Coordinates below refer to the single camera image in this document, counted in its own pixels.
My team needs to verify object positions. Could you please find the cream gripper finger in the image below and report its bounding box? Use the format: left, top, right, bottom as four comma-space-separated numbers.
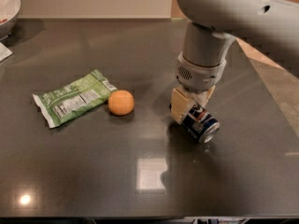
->
196, 86, 215, 107
170, 87, 195, 124

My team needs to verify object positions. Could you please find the blue pepsi can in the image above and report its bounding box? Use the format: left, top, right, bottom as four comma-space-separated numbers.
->
169, 102, 220, 144

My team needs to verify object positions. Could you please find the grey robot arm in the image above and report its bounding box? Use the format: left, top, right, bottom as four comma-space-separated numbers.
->
171, 0, 299, 123

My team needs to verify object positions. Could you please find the orange fruit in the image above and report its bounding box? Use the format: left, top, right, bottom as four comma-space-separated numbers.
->
108, 90, 135, 116

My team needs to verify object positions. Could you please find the green snack bag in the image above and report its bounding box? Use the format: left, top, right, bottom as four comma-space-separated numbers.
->
33, 69, 117, 129

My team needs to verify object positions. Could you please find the white bowl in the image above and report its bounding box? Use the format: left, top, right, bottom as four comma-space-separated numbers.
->
0, 0, 21, 40

